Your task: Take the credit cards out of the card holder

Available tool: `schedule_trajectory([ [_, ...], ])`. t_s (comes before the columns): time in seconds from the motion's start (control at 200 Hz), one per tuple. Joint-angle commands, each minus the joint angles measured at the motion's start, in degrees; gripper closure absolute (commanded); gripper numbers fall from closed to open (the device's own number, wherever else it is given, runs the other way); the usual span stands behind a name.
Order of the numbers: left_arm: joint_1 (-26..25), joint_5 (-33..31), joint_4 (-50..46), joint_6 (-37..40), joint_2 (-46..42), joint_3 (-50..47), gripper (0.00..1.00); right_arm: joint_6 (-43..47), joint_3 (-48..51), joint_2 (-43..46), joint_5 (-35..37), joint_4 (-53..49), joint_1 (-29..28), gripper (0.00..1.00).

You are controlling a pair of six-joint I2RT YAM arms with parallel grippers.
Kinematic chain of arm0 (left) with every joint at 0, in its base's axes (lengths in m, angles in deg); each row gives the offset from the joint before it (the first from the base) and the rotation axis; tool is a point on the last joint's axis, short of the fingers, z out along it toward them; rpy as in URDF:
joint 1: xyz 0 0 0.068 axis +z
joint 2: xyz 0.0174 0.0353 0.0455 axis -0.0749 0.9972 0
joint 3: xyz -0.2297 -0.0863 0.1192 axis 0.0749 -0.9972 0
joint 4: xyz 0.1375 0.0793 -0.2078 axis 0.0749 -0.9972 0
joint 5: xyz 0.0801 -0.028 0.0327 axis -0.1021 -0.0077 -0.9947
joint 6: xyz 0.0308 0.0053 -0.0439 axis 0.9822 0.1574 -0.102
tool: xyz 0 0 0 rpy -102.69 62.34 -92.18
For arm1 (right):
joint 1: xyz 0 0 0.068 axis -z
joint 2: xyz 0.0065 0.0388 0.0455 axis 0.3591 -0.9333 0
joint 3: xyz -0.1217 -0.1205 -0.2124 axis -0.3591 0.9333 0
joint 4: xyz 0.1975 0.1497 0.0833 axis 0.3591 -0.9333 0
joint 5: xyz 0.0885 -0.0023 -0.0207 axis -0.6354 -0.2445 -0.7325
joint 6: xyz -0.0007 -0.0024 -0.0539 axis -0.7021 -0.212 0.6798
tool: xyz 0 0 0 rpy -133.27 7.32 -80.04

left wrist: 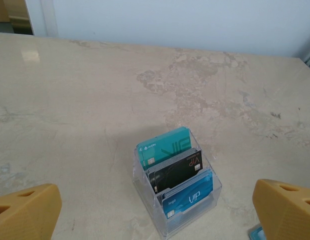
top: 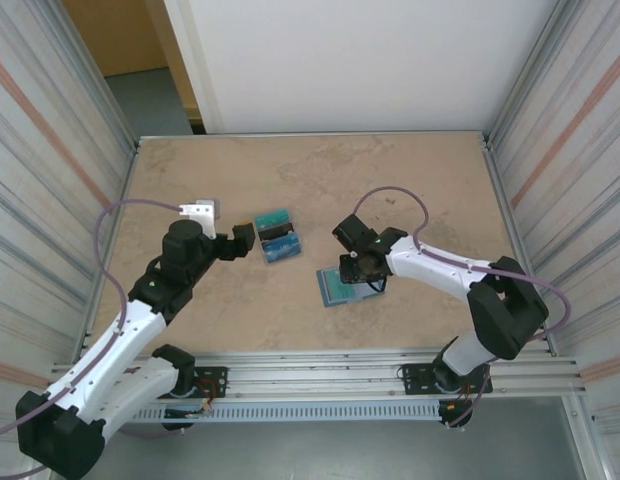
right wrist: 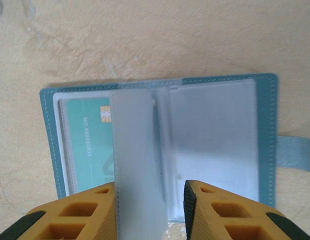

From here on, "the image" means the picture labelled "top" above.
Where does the teal card holder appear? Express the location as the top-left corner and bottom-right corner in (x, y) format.
(315, 267), (387, 308)

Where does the clear plastic card box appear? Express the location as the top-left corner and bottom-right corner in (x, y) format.
(253, 206), (306, 266)

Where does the black card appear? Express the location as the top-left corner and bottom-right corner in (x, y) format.
(257, 222), (296, 242)

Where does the blue card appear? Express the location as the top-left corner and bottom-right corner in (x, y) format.
(259, 233), (305, 265)

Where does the translucent striped side panel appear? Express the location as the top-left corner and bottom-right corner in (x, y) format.
(489, 0), (620, 421)
(0, 0), (136, 441)

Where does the brown wooden door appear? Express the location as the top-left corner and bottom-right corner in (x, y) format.
(62, 0), (204, 136)

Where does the aluminium table edge rail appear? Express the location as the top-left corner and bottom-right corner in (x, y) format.
(482, 132), (559, 356)
(72, 137), (144, 364)
(138, 130), (486, 141)

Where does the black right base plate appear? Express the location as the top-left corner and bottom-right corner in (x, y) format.
(397, 362), (491, 397)

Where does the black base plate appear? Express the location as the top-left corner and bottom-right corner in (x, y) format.
(397, 362), (491, 397)
(159, 366), (229, 400)

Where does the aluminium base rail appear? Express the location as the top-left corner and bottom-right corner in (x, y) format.
(48, 349), (586, 404)

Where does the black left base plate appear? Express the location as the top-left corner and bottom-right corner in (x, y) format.
(159, 366), (229, 400)

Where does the grey slotted cable duct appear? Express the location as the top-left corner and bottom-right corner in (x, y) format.
(129, 402), (441, 425)

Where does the white door frame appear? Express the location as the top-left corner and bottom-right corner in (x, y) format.
(162, 0), (225, 135)

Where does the aluminium frame post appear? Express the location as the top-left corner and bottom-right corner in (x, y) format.
(482, 0), (586, 151)

